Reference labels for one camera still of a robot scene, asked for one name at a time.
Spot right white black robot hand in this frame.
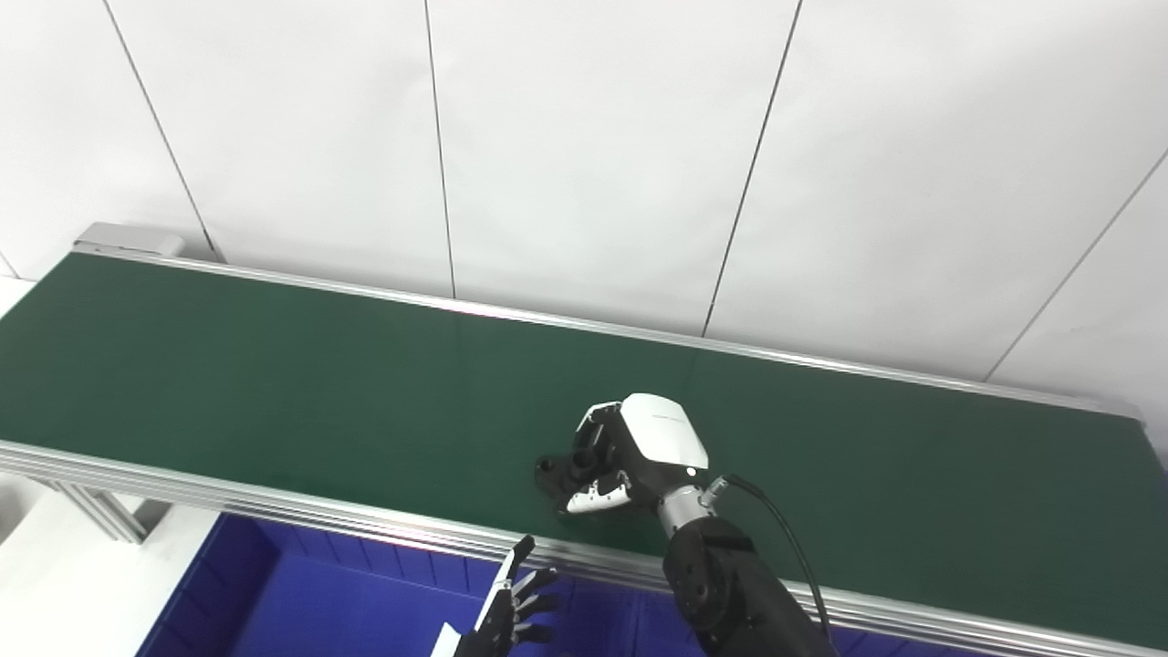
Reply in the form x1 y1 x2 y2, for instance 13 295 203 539
565 392 712 516

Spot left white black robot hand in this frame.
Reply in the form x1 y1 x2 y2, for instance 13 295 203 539
429 535 563 657

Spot black plastic part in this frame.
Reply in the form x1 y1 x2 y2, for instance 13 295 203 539
534 445 631 517

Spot blue plastic bin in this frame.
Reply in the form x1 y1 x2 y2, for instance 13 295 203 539
135 512 640 657

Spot green conveyor belt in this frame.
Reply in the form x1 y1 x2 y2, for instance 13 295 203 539
0 223 1168 657
0 253 1168 651

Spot aluminium conveyor support leg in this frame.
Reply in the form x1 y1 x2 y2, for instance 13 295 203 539
35 478 172 546

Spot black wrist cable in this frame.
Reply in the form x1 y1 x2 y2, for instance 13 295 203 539
704 473 833 644

